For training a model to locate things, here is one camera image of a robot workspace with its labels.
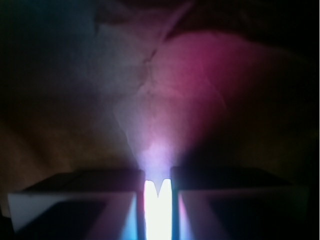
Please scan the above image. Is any brown paper bag bin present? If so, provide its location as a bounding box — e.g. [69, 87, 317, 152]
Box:
[0, 0, 320, 195]

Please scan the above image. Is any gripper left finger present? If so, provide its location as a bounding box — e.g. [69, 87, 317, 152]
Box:
[8, 169, 146, 240]

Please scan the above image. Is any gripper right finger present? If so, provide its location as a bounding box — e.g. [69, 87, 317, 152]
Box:
[170, 166, 310, 240]

